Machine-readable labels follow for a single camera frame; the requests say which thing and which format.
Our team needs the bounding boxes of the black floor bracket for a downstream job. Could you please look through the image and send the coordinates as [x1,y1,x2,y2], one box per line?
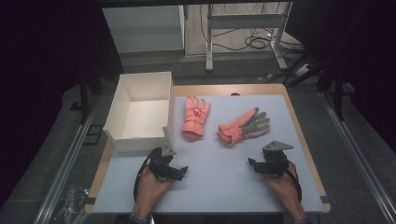
[82,123,106,147]

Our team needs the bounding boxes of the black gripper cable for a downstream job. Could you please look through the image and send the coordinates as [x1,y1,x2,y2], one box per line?
[287,159,304,203]
[133,148,158,203]

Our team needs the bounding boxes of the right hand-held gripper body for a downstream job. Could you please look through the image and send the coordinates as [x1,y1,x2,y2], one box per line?
[253,140,294,179]

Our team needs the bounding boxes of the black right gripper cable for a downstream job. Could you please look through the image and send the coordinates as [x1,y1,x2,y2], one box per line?
[287,159,304,203]

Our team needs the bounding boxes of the white box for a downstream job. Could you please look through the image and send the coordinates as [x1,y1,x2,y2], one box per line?
[102,71,176,153]

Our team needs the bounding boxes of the grey metal desk frame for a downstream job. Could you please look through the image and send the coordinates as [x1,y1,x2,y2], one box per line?
[205,2,294,73]

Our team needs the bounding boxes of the white cabinet panel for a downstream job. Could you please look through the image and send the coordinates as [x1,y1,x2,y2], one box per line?
[102,4,186,54]

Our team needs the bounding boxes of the wooden table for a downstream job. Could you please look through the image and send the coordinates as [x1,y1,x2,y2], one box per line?
[84,83,332,215]

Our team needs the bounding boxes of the person's right hand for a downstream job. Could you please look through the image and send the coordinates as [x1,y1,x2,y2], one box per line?
[263,161,308,221]

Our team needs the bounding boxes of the pink winter glove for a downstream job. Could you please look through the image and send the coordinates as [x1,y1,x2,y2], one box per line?
[181,95,212,142]
[217,106,271,147]

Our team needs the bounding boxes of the black floor cables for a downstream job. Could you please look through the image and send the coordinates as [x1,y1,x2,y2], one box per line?
[199,2,305,53]

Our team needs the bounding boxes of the light blue table mat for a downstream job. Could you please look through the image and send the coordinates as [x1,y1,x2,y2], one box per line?
[92,94,325,215]

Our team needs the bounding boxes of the person's left hand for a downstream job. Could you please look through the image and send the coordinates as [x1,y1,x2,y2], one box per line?
[133,168,173,218]

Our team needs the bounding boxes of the clear plastic bag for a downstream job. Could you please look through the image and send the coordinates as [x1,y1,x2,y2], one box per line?
[49,185,92,224]

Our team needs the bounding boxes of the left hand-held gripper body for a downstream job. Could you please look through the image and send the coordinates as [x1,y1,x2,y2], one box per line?
[148,143,185,183]

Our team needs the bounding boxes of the aluminium rail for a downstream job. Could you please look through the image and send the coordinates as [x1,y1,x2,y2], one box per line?
[32,101,105,224]
[319,91,396,224]

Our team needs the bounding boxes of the white power strip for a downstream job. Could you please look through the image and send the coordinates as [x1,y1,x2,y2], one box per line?
[294,63,311,77]

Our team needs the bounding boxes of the black stand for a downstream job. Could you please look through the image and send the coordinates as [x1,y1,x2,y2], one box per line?
[69,74,105,125]
[317,60,347,122]

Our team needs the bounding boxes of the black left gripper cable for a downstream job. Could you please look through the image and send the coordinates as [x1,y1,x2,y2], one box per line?
[133,148,158,203]

